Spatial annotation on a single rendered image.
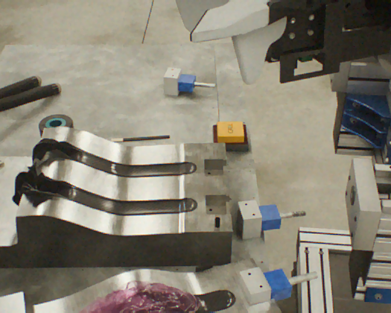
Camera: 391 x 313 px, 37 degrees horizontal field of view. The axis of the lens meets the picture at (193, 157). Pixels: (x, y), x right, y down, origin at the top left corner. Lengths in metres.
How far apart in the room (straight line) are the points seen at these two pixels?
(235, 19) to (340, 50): 0.12
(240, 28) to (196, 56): 1.36
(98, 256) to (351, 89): 0.69
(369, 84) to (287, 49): 0.94
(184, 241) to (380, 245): 0.33
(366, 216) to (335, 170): 1.67
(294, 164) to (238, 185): 1.38
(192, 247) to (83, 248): 0.20
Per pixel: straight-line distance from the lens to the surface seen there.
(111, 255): 1.10
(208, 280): 1.02
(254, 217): 1.13
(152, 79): 1.64
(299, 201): 2.45
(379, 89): 1.42
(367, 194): 1.00
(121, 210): 1.11
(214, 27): 0.39
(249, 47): 0.41
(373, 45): 0.53
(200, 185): 1.13
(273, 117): 2.92
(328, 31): 0.48
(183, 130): 1.43
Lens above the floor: 1.63
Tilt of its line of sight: 38 degrees down
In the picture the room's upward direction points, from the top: 1 degrees counter-clockwise
